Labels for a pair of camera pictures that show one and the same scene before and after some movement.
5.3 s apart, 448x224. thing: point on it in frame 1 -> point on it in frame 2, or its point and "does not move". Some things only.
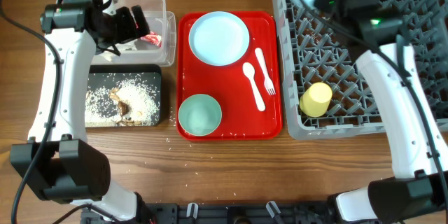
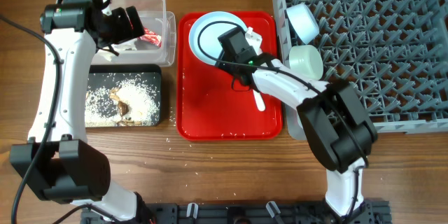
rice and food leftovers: (131, 102) does not move
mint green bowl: (199, 115) -> (306, 60)
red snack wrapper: (153, 38) does not move
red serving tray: (248, 91) does not move
